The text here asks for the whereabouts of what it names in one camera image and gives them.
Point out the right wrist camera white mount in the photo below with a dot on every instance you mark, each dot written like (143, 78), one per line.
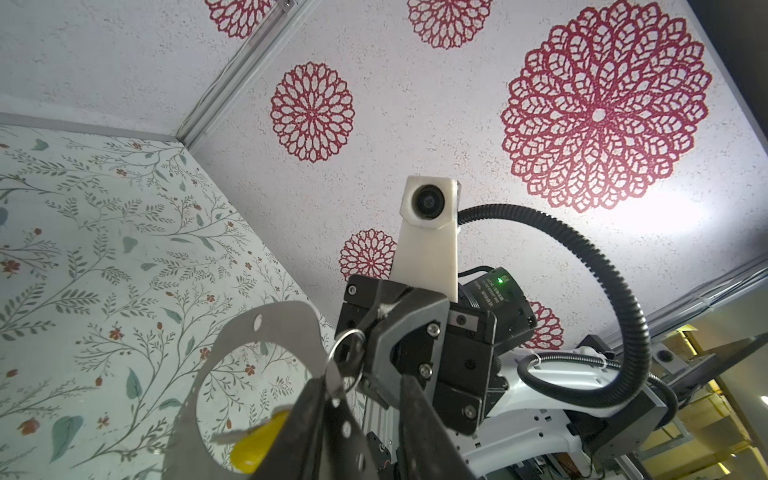
(426, 253)

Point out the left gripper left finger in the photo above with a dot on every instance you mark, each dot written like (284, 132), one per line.
(296, 452)

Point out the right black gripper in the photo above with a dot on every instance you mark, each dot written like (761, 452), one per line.
(395, 330)

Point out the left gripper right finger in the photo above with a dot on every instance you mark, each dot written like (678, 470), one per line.
(427, 452)

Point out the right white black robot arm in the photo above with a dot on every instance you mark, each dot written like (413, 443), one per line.
(504, 404)

